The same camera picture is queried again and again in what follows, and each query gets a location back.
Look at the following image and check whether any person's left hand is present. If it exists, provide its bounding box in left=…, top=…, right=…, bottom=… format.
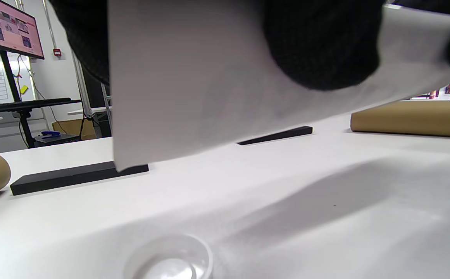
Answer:
left=50, top=0, right=385, bottom=92

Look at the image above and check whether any black bar weight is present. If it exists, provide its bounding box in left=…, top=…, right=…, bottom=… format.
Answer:
left=236, top=126, right=314, bottom=146
left=10, top=161, right=150, bottom=196

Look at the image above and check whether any white poster purple lettering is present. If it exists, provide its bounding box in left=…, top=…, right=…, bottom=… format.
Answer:
left=108, top=0, right=450, bottom=173

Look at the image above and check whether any white office desk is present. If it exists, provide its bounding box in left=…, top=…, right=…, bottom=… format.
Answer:
left=67, top=107, right=113, bottom=117

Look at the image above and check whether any white metal pole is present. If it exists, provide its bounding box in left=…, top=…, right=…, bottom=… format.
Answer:
left=72, top=58, right=94, bottom=121

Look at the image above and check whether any brown cardboard box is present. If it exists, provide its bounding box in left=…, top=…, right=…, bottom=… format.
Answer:
left=52, top=118, right=97, bottom=141

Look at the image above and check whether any black monitor stand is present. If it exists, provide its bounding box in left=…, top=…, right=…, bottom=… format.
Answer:
left=0, top=50, right=83, bottom=149

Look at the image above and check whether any pink screen monitor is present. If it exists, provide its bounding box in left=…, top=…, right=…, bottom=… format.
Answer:
left=0, top=0, right=45, bottom=60

